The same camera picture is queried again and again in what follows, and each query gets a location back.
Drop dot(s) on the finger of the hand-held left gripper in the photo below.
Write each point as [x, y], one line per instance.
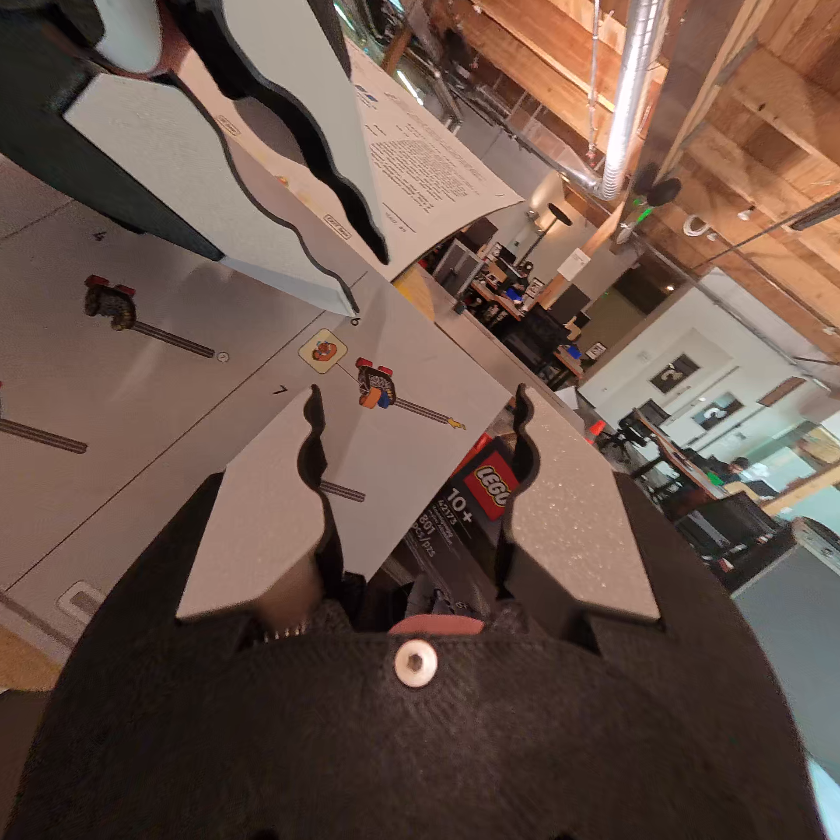
[295, 52]
[164, 164]

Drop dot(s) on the dark lego set box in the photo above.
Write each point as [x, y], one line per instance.
[453, 544]

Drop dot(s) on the silver air duct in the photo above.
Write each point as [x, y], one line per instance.
[630, 98]

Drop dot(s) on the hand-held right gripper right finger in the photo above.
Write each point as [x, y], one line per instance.
[577, 538]

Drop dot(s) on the lego instruction booklet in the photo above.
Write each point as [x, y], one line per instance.
[197, 420]

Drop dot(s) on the printed white paper sheet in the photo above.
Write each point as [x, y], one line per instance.
[426, 177]

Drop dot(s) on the black floor lamp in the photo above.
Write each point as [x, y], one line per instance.
[558, 212]

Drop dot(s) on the black framed wall picture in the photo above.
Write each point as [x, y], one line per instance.
[676, 374]
[718, 410]

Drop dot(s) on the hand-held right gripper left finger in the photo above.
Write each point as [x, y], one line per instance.
[262, 525]

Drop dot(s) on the orange traffic cone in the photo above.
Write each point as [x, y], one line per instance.
[596, 430]

